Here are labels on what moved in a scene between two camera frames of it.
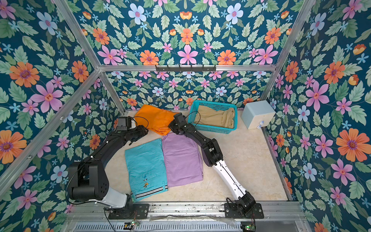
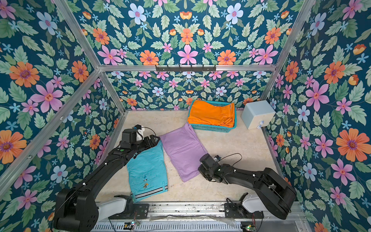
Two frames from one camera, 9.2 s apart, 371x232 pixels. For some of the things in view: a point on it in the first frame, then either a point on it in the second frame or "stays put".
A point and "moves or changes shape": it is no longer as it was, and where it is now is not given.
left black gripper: (142, 131) to (148, 141)
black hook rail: (185, 69) stays put
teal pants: (147, 169) stays put
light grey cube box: (257, 114) stays put
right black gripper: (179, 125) to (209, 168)
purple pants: (183, 160) moves or changes shape
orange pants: (156, 119) to (202, 112)
